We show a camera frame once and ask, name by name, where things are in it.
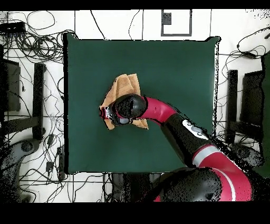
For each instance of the black power strip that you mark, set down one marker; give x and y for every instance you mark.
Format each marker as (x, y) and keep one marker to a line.
(61, 160)

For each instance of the dark chair base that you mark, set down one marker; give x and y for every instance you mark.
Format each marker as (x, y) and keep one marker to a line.
(246, 153)
(25, 146)

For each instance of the dark green draped cloth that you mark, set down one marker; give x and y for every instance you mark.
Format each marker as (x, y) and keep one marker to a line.
(266, 105)

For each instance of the grey square floor frame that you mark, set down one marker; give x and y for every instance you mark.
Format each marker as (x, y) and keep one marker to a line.
(176, 34)

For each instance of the tan terry towel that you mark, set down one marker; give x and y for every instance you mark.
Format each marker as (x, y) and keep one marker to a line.
(124, 86)

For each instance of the black stand foot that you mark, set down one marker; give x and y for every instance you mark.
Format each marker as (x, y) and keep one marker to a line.
(232, 95)
(38, 95)

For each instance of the dark green table cloth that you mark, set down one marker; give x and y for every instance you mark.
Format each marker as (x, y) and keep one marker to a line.
(95, 148)

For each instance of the small dark grey square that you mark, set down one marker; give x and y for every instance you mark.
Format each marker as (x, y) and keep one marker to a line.
(167, 19)

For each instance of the black power adapter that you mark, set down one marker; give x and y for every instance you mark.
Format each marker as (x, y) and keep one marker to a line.
(49, 166)
(50, 139)

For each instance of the dark flat box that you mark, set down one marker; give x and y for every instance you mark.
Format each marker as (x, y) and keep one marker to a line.
(11, 88)
(252, 97)

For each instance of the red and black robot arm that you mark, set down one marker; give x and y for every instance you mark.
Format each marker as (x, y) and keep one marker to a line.
(160, 109)

